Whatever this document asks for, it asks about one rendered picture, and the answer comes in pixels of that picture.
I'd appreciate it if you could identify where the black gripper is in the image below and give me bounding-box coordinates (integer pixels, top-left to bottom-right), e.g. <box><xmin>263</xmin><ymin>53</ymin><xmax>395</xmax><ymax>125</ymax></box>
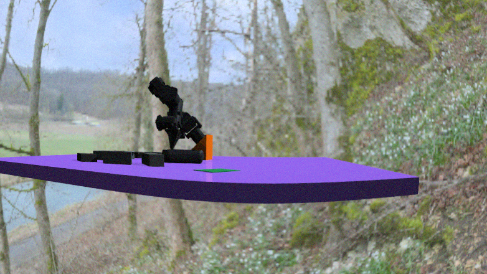
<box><xmin>161</xmin><ymin>109</ymin><xmax>185</xmax><ymax>149</ymax></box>

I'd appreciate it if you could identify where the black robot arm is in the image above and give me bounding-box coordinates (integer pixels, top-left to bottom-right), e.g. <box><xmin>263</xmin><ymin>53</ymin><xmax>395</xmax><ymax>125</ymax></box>
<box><xmin>148</xmin><ymin>77</ymin><xmax>205</xmax><ymax>144</ymax></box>

